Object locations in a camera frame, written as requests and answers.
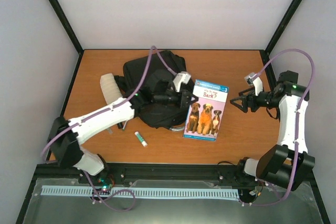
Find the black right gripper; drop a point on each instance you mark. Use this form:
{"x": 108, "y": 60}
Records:
{"x": 245, "y": 101}

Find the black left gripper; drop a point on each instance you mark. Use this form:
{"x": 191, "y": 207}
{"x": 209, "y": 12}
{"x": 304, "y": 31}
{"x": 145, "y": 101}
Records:
{"x": 182, "y": 102}

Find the dog picture book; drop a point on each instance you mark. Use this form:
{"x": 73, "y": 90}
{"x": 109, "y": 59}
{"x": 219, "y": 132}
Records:
{"x": 205, "y": 115}

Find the black student backpack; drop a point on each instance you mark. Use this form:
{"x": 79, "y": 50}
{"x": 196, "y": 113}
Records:
{"x": 163, "y": 68}

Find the beige fabric pencil case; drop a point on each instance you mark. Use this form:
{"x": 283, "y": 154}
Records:
{"x": 109, "y": 88}

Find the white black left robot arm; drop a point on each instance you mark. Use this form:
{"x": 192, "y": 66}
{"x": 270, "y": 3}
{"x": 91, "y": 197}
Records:
{"x": 67, "y": 136}

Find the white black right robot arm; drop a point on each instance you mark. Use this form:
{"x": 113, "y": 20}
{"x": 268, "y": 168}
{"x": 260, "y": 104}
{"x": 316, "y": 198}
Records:
{"x": 287, "y": 163}

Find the white green glue stick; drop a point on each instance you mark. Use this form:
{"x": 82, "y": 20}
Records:
{"x": 141, "y": 139}

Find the green cap black highlighter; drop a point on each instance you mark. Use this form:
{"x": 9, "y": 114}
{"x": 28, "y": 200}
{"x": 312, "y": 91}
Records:
{"x": 120, "y": 125}

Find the small green lit circuit board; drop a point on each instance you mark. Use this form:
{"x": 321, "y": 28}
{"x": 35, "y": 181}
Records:
{"x": 107, "y": 184}

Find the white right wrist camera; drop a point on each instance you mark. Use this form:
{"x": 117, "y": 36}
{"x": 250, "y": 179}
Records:
{"x": 253, "y": 80}

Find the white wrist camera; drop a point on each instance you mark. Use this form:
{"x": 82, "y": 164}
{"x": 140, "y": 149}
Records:
{"x": 253, "y": 80}
{"x": 181, "y": 78}

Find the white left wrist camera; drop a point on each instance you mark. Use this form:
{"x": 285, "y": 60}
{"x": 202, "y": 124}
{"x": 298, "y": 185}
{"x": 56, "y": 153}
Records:
{"x": 181, "y": 78}

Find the light blue cable duct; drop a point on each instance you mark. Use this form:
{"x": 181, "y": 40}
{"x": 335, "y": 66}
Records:
{"x": 142, "y": 193}

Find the black right frame post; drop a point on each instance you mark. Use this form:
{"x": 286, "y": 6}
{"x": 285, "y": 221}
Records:
{"x": 291, "y": 10}

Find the black frame post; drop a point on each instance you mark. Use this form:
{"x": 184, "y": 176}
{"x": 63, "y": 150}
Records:
{"x": 291, "y": 10}
{"x": 67, "y": 26}

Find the black left frame post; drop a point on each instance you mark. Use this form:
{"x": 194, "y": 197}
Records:
{"x": 67, "y": 26}

